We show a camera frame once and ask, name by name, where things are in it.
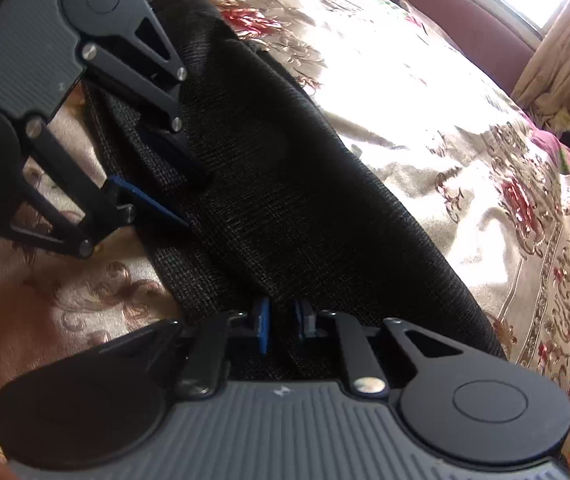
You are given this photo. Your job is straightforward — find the beige curtain right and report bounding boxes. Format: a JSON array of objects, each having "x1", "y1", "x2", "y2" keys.
[{"x1": 511, "y1": 0, "x2": 570, "y2": 125}]

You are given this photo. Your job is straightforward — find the dark grey checked pants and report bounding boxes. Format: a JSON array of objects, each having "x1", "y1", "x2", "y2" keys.
[{"x1": 85, "y1": 0, "x2": 503, "y2": 382}]

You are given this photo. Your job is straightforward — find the floral satin bedspread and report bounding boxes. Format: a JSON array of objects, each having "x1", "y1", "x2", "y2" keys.
[{"x1": 0, "y1": 0, "x2": 570, "y2": 478}]

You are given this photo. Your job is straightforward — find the maroon padded bench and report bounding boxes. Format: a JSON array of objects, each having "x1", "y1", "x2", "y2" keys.
[{"x1": 391, "y1": 0, "x2": 539, "y2": 93}]

